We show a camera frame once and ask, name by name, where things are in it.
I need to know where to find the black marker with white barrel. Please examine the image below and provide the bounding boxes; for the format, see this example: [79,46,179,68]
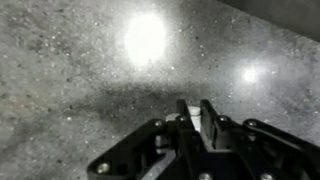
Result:
[165,105,203,134]

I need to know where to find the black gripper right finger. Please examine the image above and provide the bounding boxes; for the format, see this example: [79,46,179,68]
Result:
[199,98,320,180]

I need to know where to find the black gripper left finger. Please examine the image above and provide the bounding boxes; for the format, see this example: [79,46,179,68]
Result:
[87,98,198,180]

